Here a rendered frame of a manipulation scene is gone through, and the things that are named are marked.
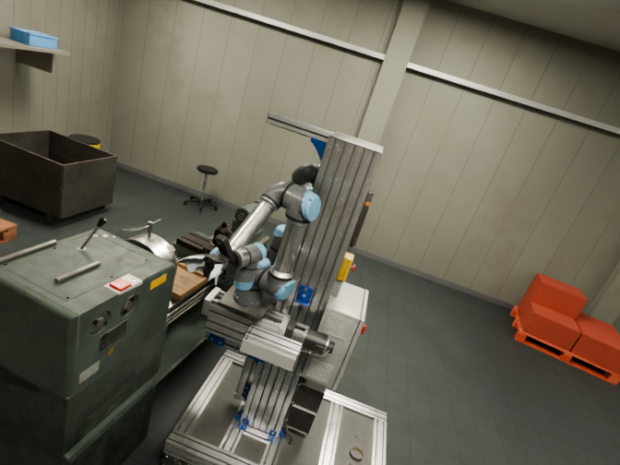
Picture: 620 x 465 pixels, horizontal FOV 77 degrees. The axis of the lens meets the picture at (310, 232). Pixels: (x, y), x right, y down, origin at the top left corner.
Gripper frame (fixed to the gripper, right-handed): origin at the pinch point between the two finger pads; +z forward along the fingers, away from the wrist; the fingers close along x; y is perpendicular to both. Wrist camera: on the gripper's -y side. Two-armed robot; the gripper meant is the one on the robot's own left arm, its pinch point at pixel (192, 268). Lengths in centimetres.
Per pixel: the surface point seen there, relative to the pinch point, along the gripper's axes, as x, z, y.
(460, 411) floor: -87, -241, 172
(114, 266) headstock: 59, -11, 25
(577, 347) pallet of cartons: -179, -451, 161
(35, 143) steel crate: 427, -146, 43
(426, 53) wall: 87, -441, -141
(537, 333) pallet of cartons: -136, -442, 159
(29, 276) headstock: 66, 19, 24
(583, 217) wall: -143, -538, 20
